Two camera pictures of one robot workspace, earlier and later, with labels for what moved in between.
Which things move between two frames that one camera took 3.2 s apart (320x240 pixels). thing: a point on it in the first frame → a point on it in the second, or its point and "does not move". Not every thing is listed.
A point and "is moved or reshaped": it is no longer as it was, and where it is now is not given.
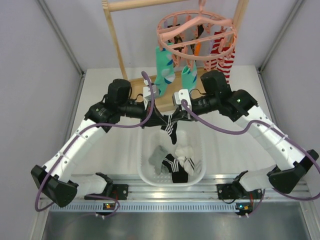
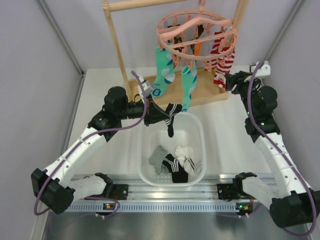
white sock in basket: [184, 154] does not move
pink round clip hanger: [195, 35] does not move
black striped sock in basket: [179, 174] does not move
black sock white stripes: [171, 128] is moved or reshaped
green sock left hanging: [164, 69] does not move
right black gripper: [180, 114] → [237, 79]
